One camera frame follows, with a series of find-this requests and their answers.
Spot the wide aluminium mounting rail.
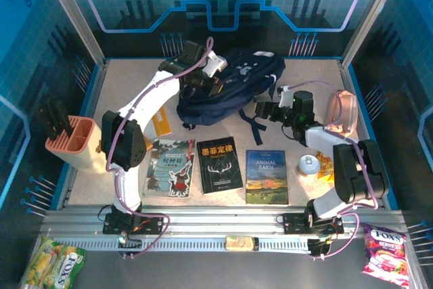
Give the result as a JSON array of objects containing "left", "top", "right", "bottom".
[{"left": 40, "top": 204, "right": 407, "bottom": 239}]

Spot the black handled knife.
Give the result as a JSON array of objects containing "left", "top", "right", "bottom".
[
  {"left": 53, "top": 99, "right": 74, "bottom": 137},
  {"left": 45, "top": 96, "right": 67, "bottom": 139},
  {"left": 35, "top": 103, "right": 58, "bottom": 141}
]

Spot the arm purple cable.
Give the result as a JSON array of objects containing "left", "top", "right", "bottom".
[
  {"left": 105, "top": 37, "right": 216, "bottom": 259},
  {"left": 280, "top": 80, "right": 380, "bottom": 261}
]

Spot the navy blue backpack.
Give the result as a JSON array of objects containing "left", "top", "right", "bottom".
[{"left": 175, "top": 47, "right": 287, "bottom": 146}]

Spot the black cover book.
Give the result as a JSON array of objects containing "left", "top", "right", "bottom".
[{"left": 196, "top": 136, "right": 244, "bottom": 196}]

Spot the small black controller board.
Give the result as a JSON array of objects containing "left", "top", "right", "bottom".
[
  {"left": 117, "top": 237, "right": 143, "bottom": 260},
  {"left": 306, "top": 238, "right": 331, "bottom": 261}
]

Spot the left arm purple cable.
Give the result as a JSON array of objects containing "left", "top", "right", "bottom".
[{"left": 105, "top": 37, "right": 216, "bottom": 259}]

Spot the green yellow Fox's candy bag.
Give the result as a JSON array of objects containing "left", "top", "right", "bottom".
[{"left": 20, "top": 236, "right": 87, "bottom": 289}]

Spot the illustrated grey-blue cover book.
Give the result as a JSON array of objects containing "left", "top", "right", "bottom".
[{"left": 141, "top": 138, "right": 197, "bottom": 199}]

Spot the grey slotted cable duct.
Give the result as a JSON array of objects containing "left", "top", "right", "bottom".
[{"left": 47, "top": 236, "right": 312, "bottom": 252}]

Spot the purple Fox's berries candy bag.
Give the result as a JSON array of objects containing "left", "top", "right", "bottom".
[{"left": 361, "top": 223, "right": 410, "bottom": 286}]

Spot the Animal Farm book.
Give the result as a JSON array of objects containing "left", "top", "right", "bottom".
[{"left": 245, "top": 149, "right": 290, "bottom": 206}]

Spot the pink translucent pencil case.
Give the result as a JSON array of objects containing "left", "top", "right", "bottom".
[{"left": 326, "top": 89, "right": 359, "bottom": 139}]

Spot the yellow snack packet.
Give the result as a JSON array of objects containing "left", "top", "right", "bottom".
[{"left": 316, "top": 152, "right": 336, "bottom": 183}]

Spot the pink and cream knife block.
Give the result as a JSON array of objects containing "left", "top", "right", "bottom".
[{"left": 45, "top": 115, "right": 109, "bottom": 173}]

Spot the white and orange booklet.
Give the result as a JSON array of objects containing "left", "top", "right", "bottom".
[{"left": 150, "top": 106, "right": 174, "bottom": 137}]

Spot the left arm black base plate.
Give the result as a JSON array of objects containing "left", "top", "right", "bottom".
[{"left": 102, "top": 212, "right": 164, "bottom": 236}]

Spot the aluminium frame post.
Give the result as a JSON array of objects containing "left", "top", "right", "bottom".
[
  {"left": 37, "top": 0, "right": 108, "bottom": 68},
  {"left": 340, "top": 0, "right": 409, "bottom": 68}
]

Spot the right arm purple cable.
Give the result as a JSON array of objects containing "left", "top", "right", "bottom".
[{"left": 280, "top": 80, "right": 380, "bottom": 261}]

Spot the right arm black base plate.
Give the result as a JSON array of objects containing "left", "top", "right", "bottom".
[{"left": 282, "top": 213, "right": 344, "bottom": 236}]

